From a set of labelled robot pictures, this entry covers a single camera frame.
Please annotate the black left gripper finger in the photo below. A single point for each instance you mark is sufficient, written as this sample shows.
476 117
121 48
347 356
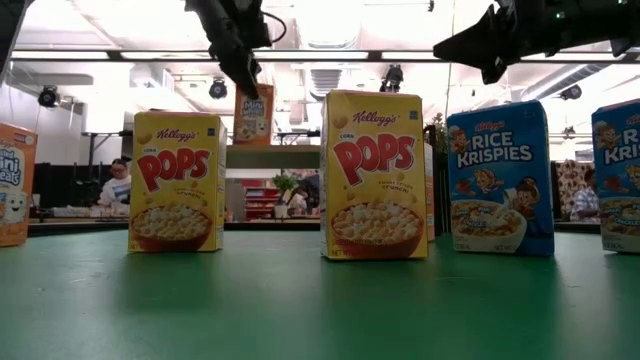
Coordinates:
239 67
252 62

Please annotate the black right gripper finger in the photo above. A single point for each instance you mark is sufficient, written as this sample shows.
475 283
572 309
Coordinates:
475 42
494 71

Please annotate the blue Rice Krispies cereal box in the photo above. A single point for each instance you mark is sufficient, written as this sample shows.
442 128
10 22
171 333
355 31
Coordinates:
500 165
617 175

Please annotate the yellow Corn Pops cereal box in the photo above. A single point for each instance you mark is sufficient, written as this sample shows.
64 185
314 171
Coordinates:
175 170
372 160

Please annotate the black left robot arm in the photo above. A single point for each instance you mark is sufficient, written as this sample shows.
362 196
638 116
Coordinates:
10 25

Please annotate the black ceiling spotlight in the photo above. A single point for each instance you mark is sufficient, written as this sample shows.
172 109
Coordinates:
571 92
393 79
218 90
48 96

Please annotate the black overhead light bar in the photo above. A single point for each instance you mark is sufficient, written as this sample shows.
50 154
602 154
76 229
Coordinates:
375 55

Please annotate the small potted plant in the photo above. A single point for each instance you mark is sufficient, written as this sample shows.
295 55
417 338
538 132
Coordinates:
284 182

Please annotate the patterned curtain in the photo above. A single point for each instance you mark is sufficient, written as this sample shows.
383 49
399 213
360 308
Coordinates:
564 180

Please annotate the red storage shelving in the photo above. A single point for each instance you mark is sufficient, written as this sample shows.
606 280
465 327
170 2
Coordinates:
257 200

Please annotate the person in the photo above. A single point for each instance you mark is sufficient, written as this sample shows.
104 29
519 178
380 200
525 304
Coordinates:
309 187
117 187
586 202

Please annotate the green plant in ribbed planter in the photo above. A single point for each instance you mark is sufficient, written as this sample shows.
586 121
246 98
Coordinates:
441 200

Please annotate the black partition panel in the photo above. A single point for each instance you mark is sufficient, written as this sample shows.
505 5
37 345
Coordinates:
60 185

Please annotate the wooden shelf with black frame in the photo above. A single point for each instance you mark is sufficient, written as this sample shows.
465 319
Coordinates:
272 156

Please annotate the black metal frame stand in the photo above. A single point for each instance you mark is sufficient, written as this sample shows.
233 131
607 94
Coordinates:
91 147

